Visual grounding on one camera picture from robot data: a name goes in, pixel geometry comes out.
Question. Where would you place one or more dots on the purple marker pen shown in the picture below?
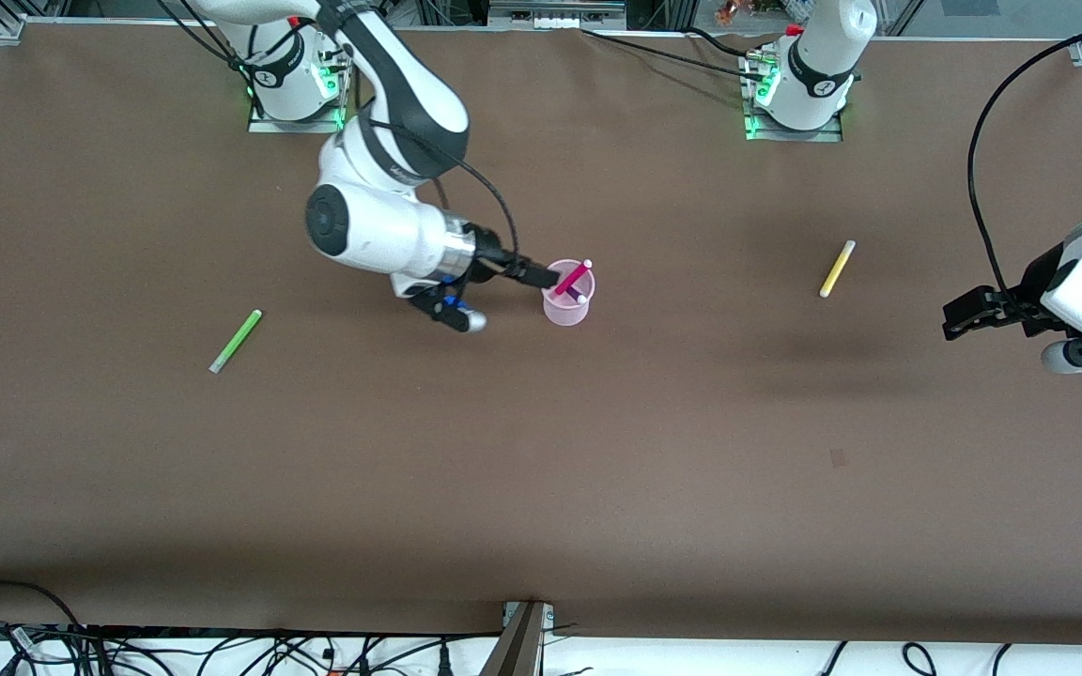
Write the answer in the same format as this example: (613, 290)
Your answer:
(581, 299)

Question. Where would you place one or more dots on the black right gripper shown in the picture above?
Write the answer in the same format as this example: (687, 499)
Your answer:
(494, 256)

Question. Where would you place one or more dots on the yellow marker pen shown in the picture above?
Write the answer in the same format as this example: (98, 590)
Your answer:
(837, 270)

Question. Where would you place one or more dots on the pink marker pen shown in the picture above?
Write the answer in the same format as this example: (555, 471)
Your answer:
(574, 277)

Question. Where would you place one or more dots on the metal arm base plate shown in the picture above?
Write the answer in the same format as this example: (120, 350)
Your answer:
(264, 124)
(818, 136)

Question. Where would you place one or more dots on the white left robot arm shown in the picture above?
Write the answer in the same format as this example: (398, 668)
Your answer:
(818, 56)

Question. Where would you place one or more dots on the metal table edge bracket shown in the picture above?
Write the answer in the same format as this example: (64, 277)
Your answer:
(520, 648)

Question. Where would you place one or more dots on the pink plastic cup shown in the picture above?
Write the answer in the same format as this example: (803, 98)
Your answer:
(564, 314)

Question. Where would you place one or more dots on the green marker pen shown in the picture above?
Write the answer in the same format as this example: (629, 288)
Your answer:
(236, 341)

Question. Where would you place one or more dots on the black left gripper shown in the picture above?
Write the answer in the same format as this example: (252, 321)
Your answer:
(1020, 302)

